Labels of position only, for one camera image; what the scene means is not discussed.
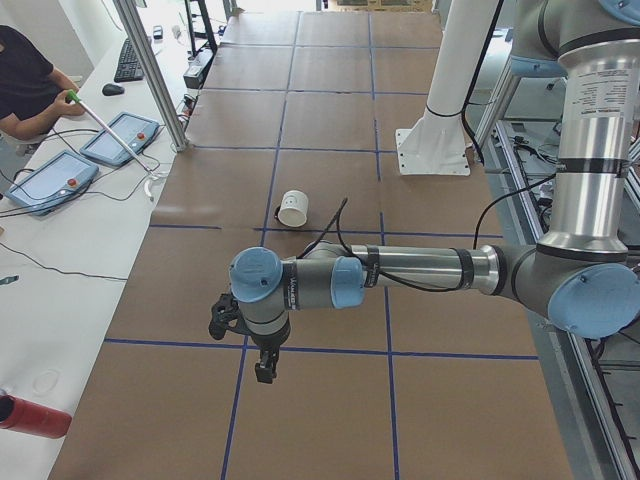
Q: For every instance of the person in black shirt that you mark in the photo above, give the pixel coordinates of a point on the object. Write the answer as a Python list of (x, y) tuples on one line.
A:
[(29, 86)]

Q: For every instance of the white grabber stick green handle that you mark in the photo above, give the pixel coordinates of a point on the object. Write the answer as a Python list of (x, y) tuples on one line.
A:
[(152, 176)]

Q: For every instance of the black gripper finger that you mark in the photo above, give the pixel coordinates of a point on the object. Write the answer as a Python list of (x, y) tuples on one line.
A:
[(262, 373), (272, 360)]

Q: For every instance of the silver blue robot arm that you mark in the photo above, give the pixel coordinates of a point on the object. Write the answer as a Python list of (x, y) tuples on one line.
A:
[(575, 275)]

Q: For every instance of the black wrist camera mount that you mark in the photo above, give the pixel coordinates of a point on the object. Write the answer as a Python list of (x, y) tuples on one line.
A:
[(226, 316)]

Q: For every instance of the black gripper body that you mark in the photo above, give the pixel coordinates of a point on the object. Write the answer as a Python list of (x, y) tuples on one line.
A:
[(268, 343)]

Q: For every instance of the near blue teach pendant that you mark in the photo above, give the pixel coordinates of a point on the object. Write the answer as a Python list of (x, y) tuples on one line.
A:
[(57, 181)]

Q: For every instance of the person's hand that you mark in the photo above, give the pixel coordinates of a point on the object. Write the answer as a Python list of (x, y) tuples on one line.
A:
[(64, 106)]

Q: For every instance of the white side table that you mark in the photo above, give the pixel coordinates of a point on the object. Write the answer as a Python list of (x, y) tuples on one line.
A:
[(52, 324)]

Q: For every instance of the blue teach pendant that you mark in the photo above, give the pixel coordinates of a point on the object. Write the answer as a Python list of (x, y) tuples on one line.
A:
[(57, 181), (135, 130)]

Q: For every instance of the far blue teach pendant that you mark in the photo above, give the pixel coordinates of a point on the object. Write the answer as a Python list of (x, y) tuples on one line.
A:
[(135, 130)]

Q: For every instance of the black computer mouse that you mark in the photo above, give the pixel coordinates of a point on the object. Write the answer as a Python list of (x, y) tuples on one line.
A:
[(112, 89)]

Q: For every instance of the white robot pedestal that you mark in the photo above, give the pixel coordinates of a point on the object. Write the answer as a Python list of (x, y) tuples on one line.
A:
[(436, 144)]

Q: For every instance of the white mug black handle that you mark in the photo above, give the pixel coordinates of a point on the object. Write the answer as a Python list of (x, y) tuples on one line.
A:
[(293, 209)]

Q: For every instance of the black keyboard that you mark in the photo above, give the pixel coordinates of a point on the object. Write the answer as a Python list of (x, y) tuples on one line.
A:
[(128, 67)]

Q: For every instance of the red bottle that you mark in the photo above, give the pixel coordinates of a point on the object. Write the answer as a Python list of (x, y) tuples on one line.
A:
[(23, 416)]

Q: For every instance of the aluminium frame post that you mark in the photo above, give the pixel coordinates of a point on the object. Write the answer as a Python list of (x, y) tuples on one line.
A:
[(135, 31)]

